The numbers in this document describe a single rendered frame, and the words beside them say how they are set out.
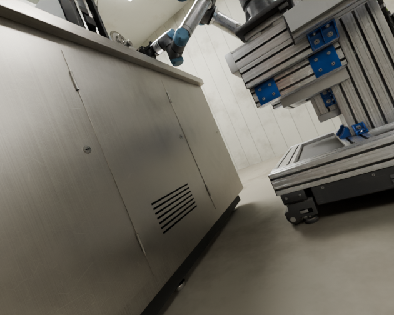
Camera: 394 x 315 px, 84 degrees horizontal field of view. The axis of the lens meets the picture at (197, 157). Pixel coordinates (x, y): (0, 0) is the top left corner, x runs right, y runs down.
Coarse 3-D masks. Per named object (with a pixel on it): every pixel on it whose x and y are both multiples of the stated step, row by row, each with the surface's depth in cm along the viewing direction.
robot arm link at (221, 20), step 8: (216, 8) 136; (208, 16) 136; (216, 16) 137; (224, 16) 138; (200, 24) 143; (208, 24) 141; (216, 24) 141; (224, 24) 140; (232, 24) 140; (240, 24) 141; (232, 32) 143; (240, 40) 148
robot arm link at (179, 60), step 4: (168, 44) 124; (168, 48) 125; (168, 52) 125; (172, 52) 121; (168, 56) 127; (172, 56) 124; (176, 56) 123; (180, 56) 124; (172, 60) 125; (176, 60) 124; (180, 60) 124; (172, 64) 127; (176, 64) 127; (180, 64) 129
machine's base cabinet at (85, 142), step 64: (0, 64) 46; (64, 64) 60; (128, 64) 86; (0, 128) 41; (64, 128) 53; (128, 128) 72; (192, 128) 114; (0, 192) 38; (64, 192) 47; (128, 192) 62; (192, 192) 91; (0, 256) 35; (64, 256) 43; (128, 256) 55; (192, 256) 82
